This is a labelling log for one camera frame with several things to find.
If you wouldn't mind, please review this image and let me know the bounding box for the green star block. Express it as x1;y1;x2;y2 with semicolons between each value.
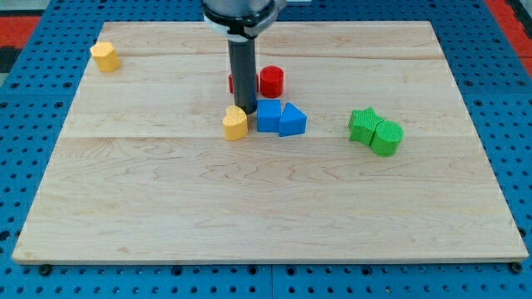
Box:
348;107;385;146

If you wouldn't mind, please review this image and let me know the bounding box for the green cylinder block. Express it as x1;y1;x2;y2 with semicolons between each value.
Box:
371;120;404;157

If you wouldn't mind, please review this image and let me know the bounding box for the blue triangle block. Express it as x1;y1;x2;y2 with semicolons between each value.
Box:
278;102;307;137

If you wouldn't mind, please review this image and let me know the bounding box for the red cylinder block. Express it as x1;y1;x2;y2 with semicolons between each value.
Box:
259;66;284;98

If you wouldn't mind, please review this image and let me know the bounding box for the red block behind rod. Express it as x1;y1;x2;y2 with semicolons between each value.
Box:
228;73;260;95

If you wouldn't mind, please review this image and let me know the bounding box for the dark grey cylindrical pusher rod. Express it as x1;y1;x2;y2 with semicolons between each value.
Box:
228;40;257;115

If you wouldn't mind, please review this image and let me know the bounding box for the blue cube block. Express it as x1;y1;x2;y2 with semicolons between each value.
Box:
257;100;281;133

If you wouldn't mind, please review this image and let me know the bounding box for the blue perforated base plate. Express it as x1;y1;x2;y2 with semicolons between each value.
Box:
1;0;531;298

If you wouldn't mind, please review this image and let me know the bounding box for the yellow pentagon block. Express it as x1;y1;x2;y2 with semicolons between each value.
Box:
90;42;121;72

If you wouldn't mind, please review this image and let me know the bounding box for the yellow heart block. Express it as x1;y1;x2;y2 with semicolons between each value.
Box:
222;105;248;141

